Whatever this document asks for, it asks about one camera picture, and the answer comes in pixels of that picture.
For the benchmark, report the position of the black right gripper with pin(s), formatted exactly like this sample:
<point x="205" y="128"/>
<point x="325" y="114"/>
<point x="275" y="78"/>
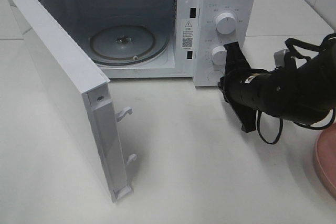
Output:
<point x="243" y="88"/>

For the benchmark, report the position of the white round door button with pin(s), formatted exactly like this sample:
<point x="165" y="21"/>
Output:
<point x="215" y="76"/>

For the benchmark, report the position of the pink round plate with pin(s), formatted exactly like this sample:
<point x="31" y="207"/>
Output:
<point x="324" y="158"/>

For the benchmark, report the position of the white microwave door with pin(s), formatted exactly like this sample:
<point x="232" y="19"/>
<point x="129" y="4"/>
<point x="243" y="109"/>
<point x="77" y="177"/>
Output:
<point x="79" y="92"/>

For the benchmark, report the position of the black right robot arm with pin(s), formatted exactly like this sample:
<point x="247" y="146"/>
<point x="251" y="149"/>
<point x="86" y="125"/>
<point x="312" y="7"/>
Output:
<point x="301" y="89"/>

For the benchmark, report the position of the white lower timer knob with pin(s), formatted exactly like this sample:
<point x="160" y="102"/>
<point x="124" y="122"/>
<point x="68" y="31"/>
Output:
<point x="218" y="55"/>

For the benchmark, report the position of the white upper power knob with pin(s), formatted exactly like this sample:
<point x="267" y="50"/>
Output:
<point x="225" y="22"/>

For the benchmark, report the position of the white microwave oven body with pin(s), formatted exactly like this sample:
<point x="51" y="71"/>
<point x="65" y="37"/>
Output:
<point x="190" y="25"/>

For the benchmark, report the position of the glass microwave turntable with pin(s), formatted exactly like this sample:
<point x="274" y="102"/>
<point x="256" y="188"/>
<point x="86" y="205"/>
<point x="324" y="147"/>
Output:
<point x="124" y="45"/>

